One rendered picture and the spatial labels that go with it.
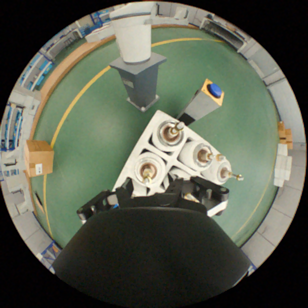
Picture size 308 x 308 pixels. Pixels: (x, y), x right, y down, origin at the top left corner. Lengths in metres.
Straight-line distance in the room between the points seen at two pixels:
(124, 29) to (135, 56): 0.10
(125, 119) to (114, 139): 0.13
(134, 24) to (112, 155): 0.57
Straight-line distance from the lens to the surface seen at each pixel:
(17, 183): 3.07
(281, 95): 5.50
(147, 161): 0.23
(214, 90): 0.28
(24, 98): 1.85
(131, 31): 0.28
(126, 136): 0.51
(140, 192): 0.28
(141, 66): 0.32
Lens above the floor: 0.48
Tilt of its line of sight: 87 degrees down
